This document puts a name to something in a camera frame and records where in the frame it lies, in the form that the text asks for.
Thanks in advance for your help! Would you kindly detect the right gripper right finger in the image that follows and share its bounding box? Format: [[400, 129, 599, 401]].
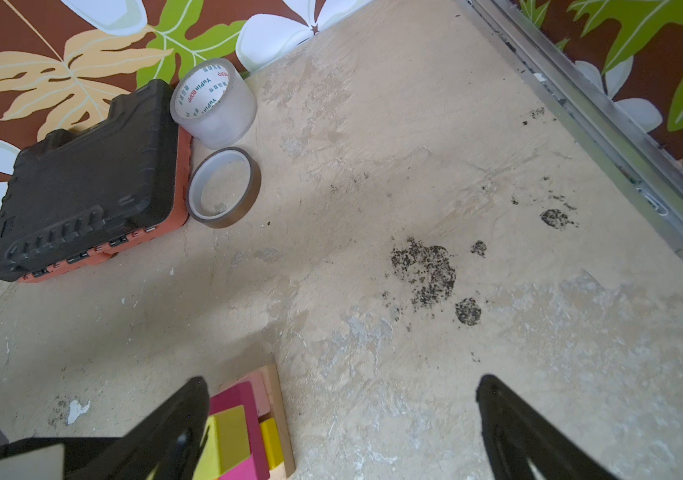
[[475, 374, 615, 479]]

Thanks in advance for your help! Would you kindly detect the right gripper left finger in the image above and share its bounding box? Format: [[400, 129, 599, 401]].
[[65, 376, 209, 479]]

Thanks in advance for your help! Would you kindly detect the yellow-green square block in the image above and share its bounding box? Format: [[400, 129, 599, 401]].
[[193, 405, 252, 480]]

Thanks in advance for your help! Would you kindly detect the magenta rectangular block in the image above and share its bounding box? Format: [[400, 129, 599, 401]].
[[209, 382, 270, 479]]

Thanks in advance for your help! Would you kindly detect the small yellow cube block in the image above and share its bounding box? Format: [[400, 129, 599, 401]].
[[260, 418, 285, 471]]

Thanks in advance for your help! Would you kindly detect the light pink block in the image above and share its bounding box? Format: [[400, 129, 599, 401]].
[[239, 370, 272, 417]]

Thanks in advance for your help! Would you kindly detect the natural wood plank block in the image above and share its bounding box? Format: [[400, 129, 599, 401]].
[[219, 363, 296, 479]]

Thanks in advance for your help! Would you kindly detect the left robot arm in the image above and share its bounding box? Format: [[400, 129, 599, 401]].
[[0, 429, 118, 479]]

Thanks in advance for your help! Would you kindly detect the brown tape roll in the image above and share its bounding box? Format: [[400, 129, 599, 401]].
[[187, 147, 262, 229]]

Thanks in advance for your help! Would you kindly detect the black tool case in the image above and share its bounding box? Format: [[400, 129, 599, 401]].
[[0, 80, 192, 283]]

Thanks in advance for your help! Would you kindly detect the clear glass jar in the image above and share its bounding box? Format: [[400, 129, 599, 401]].
[[170, 58, 258, 150]]

